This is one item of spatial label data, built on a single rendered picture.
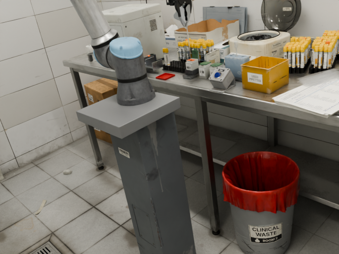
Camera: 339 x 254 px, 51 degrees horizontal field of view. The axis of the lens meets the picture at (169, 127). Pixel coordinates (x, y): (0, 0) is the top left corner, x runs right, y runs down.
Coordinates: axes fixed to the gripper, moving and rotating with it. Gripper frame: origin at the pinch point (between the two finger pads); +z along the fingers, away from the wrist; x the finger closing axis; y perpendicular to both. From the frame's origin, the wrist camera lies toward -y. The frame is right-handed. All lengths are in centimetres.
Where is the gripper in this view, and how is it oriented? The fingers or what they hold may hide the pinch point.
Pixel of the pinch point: (186, 23)
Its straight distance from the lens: 162.6
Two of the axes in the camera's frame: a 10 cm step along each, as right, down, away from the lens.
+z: 1.5, 8.9, 4.4
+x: -7.3, 4.0, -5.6
